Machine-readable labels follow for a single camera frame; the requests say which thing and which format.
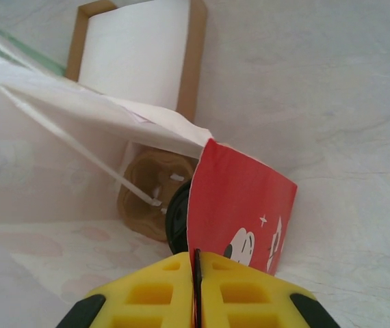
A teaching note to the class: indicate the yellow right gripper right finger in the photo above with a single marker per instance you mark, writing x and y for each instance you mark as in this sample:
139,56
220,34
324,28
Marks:
253,297

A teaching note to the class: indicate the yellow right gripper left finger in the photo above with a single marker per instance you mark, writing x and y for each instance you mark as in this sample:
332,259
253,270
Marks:
140,297

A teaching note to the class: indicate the brown pulp cup carrier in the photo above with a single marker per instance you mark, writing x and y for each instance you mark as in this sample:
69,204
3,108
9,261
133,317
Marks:
137,218

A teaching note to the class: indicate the black plastic cup lid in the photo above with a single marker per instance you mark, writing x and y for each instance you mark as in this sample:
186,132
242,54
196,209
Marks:
178,218

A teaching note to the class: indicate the white red paper gift bag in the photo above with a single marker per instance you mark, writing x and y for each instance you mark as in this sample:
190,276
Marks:
243,205

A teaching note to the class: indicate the white napkins on tray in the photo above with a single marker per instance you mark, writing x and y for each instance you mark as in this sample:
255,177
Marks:
195,68

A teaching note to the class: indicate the white paper napkin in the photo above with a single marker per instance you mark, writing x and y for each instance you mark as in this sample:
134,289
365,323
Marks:
137,51

